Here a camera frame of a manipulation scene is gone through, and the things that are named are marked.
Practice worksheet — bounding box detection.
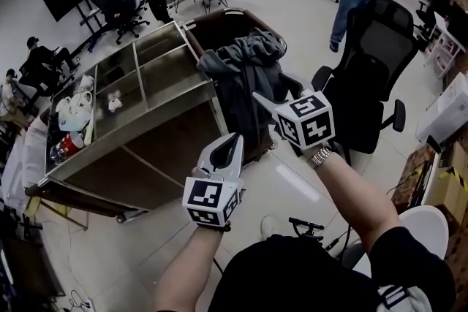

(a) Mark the black metal stand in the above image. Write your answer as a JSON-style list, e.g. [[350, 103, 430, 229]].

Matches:
[[288, 217, 325, 240]]

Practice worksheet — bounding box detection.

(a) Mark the metal housekeeping cart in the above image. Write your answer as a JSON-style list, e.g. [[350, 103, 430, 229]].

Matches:
[[24, 7, 288, 224]]

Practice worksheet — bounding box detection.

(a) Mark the metal wristwatch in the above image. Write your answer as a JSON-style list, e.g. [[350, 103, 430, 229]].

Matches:
[[308, 144, 336, 169]]

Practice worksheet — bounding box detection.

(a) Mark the wooden stool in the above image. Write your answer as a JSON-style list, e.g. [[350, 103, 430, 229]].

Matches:
[[25, 193, 91, 231]]

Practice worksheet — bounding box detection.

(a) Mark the clear plastic bottle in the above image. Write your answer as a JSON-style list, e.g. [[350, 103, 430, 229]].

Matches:
[[49, 144, 69, 165]]

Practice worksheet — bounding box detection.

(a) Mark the cardboard box with yellow tape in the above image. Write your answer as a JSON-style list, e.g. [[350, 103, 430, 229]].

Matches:
[[423, 142, 468, 224]]

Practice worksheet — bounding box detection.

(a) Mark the dark brown cabinet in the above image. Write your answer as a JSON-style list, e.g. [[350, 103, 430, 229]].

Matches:
[[0, 226, 67, 304]]

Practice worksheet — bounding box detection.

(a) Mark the person's right forearm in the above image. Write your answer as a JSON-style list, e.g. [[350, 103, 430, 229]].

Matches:
[[310, 151, 401, 260]]

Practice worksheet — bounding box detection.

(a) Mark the patterned brown box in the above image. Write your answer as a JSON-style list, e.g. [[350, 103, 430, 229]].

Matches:
[[390, 144, 439, 213]]

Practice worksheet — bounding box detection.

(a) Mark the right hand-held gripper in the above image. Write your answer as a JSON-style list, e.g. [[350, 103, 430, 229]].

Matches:
[[252, 73, 336, 151]]

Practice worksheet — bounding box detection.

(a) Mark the person's left white shoe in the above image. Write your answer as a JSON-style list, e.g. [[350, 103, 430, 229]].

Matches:
[[260, 215, 279, 240]]

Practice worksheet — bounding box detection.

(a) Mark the person's black t-shirt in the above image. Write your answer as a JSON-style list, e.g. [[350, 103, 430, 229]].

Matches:
[[208, 226, 456, 312]]

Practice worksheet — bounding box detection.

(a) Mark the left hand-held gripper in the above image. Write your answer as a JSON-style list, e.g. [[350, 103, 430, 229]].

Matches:
[[181, 132, 245, 229]]

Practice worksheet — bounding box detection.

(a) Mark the person's left forearm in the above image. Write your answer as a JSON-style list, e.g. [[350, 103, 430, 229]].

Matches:
[[153, 226, 230, 312]]

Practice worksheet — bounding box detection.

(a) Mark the person's grey chest harness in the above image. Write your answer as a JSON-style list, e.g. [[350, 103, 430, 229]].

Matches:
[[376, 284, 434, 312]]

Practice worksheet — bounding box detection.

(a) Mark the large black mesh office chair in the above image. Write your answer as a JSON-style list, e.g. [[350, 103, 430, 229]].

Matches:
[[311, 0, 420, 158]]

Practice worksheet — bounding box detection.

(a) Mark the white box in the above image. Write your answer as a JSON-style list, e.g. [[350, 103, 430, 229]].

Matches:
[[415, 72, 468, 143]]

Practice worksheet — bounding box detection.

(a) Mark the white shelf rack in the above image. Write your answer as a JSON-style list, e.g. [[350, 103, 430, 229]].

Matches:
[[423, 21, 465, 80]]

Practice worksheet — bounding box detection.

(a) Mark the white power strip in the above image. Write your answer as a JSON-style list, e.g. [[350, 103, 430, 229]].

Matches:
[[67, 290, 92, 310]]

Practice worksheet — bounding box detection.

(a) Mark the white plastic bag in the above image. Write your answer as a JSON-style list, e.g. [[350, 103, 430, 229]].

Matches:
[[1, 116, 48, 211]]

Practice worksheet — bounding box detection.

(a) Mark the dark grey cloth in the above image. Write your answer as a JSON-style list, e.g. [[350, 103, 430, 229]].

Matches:
[[197, 27, 288, 165]]

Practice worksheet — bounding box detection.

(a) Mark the red cup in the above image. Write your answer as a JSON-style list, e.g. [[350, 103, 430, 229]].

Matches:
[[60, 131, 86, 153]]

